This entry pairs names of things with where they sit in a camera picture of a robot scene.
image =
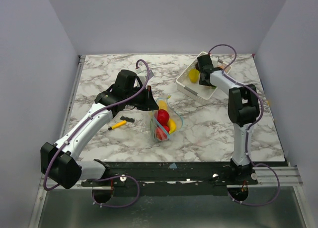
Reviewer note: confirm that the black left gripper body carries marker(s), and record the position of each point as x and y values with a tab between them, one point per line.
139	101

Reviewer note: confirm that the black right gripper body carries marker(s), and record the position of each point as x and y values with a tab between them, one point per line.
203	76

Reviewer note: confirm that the yellow toy lemon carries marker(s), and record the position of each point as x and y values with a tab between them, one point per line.
162	105

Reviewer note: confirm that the red toy apple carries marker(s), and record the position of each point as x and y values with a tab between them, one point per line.
162	117

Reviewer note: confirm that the clear zip top bag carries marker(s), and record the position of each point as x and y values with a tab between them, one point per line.
173	115

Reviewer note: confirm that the yellow toy banana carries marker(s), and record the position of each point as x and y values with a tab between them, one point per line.
172	126

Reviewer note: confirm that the red toy tomato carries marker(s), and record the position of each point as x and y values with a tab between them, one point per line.
161	133

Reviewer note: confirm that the toy bok choy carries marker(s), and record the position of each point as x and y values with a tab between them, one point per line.
153	128

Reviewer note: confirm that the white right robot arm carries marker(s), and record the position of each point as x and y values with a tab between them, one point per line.
243	110

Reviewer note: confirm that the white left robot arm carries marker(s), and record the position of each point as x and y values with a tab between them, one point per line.
60	160

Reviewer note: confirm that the yellow toy starfruit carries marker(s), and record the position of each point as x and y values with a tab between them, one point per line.
194	75

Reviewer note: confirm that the white perforated plastic basket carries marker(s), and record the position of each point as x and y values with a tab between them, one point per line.
199	93

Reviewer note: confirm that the black yellow brush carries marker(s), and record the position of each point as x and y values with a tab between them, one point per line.
117	125

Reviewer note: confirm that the black screwdriver bit holder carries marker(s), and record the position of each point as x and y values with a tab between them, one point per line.
128	119

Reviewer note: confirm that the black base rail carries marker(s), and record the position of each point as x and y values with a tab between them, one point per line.
170	179

